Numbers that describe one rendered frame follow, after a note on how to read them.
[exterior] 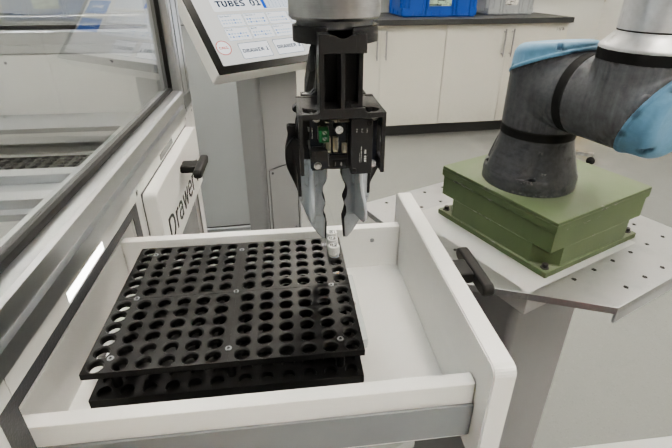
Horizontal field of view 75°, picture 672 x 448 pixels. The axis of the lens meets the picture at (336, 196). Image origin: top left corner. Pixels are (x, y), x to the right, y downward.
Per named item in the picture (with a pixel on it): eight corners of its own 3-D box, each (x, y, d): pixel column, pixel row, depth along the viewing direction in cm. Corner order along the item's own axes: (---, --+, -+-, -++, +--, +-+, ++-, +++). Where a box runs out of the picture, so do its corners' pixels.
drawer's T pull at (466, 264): (465, 254, 49) (466, 244, 48) (494, 299, 42) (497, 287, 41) (433, 257, 48) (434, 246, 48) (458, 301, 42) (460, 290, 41)
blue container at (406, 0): (455, 12, 376) (459, -16, 366) (477, 16, 340) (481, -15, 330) (387, 13, 367) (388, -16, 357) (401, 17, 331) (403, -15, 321)
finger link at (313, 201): (298, 262, 42) (302, 173, 38) (296, 230, 48) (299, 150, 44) (330, 261, 43) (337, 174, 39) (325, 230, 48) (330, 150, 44)
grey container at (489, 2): (514, 11, 386) (517, -10, 379) (533, 14, 359) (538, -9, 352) (470, 12, 380) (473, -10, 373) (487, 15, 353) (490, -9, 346)
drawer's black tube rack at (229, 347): (338, 281, 55) (339, 236, 52) (362, 403, 39) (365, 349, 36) (152, 294, 52) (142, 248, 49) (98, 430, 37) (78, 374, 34)
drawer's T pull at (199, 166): (208, 161, 73) (207, 153, 73) (201, 179, 67) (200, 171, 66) (186, 162, 73) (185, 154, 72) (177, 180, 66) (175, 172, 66)
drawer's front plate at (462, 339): (403, 261, 61) (409, 190, 57) (494, 467, 36) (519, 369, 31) (391, 262, 61) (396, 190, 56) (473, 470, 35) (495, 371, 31)
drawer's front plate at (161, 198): (203, 179, 86) (195, 125, 81) (170, 266, 60) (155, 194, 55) (193, 180, 86) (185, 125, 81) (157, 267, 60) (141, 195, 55)
